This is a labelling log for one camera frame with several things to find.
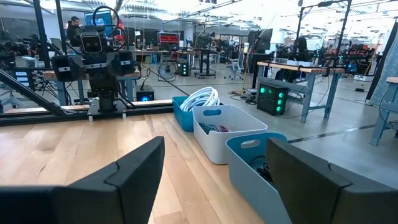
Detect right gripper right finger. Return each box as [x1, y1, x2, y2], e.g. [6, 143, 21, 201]
[266, 138, 398, 224]

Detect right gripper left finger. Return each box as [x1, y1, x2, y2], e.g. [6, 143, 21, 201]
[0, 136, 166, 224]

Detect thick black cable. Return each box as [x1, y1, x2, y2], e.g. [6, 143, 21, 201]
[256, 163, 275, 185]

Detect small white cable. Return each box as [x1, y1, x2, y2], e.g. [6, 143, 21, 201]
[179, 93, 215, 112]

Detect teal braided cable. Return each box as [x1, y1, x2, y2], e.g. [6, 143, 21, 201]
[198, 122, 218, 134]

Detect large white cable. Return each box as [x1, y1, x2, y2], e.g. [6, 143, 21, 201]
[186, 86, 221, 107]

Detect person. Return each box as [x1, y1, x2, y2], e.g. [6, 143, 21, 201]
[287, 36, 313, 63]
[67, 16, 83, 47]

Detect blue lit monitor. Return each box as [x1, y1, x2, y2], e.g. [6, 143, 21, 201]
[84, 10, 113, 37]

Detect wooden table grey legs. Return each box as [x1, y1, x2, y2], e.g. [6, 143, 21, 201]
[256, 60, 346, 124]
[42, 68, 142, 106]
[369, 77, 398, 147]

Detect computer tower blue light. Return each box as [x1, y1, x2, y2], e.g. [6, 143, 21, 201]
[136, 85, 155, 103]

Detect grey-blue plastic bin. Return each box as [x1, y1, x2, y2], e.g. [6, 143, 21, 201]
[226, 132, 293, 224]

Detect black floor fan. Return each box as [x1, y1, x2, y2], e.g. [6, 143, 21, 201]
[157, 60, 178, 83]

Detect computer tower green lights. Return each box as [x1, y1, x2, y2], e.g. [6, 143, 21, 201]
[256, 81, 289, 117]
[176, 60, 190, 77]

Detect teal plastic bin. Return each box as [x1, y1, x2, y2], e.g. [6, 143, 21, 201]
[172, 95, 224, 133]

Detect white plastic bin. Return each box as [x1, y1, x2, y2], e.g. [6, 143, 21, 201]
[192, 105, 269, 165]

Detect black table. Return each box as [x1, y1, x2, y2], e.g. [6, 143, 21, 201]
[192, 48, 218, 79]

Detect office chair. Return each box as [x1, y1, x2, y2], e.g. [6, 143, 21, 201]
[228, 51, 247, 81]

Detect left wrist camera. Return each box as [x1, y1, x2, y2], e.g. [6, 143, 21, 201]
[80, 30, 104, 54]

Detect black station frame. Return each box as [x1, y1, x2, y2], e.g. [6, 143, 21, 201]
[32, 0, 68, 71]
[297, 0, 354, 68]

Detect black aluminium frame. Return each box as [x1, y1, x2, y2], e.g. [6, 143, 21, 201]
[0, 70, 174, 127]

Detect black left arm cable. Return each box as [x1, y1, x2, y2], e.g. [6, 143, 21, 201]
[92, 5, 128, 52]

